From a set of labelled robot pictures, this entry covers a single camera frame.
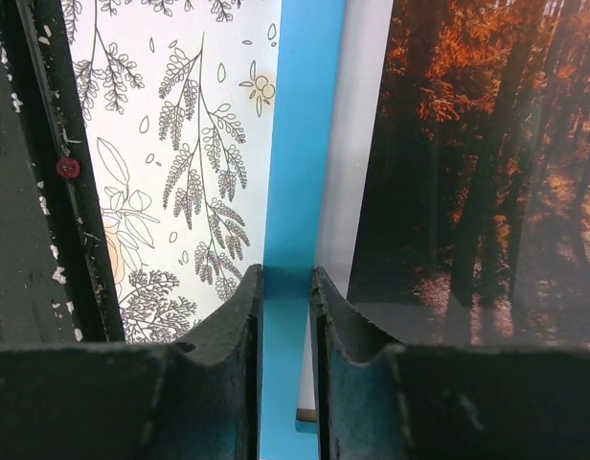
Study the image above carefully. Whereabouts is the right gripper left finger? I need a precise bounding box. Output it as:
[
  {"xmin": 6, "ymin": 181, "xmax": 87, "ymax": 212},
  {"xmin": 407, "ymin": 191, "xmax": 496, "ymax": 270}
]
[{"xmin": 0, "ymin": 264, "xmax": 263, "ymax": 459}]

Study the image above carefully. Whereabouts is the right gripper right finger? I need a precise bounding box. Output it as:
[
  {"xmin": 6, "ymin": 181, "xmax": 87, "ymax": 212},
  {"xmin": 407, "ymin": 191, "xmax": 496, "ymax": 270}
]
[{"xmin": 309, "ymin": 267, "xmax": 590, "ymax": 459}]

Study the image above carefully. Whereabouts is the blue picture frame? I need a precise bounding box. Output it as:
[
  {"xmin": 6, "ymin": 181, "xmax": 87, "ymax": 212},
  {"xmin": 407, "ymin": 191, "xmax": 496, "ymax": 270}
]
[{"xmin": 261, "ymin": 1, "xmax": 346, "ymax": 459}]

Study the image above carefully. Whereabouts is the autumn forest photo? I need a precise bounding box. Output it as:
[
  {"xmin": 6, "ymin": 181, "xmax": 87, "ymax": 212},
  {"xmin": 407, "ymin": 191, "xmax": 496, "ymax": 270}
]
[{"xmin": 297, "ymin": 0, "xmax": 590, "ymax": 423}]

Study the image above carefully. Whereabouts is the red push pin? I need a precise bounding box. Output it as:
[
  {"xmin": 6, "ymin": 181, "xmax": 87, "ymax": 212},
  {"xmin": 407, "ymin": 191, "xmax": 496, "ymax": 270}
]
[{"xmin": 56, "ymin": 156, "xmax": 81, "ymax": 179}]

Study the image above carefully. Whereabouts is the floral patterned table mat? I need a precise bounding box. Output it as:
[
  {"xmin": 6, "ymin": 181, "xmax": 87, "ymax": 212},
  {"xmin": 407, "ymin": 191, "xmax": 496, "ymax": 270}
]
[{"xmin": 61, "ymin": 1, "xmax": 283, "ymax": 343}]

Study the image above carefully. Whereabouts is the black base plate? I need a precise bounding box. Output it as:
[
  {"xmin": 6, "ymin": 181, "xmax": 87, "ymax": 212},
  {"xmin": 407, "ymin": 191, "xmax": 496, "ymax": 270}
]
[{"xmin": 0, "ymin": 1, "xmax": 125, "ymax": 343}]

